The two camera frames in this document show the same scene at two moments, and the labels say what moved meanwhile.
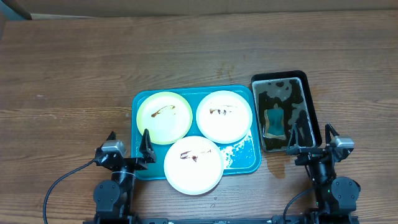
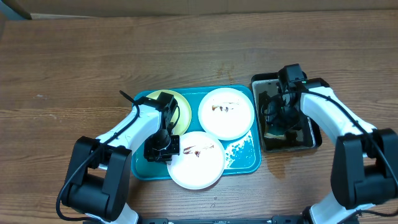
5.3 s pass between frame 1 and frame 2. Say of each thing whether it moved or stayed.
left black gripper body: moved
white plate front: moved
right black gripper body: moved
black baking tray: stayed
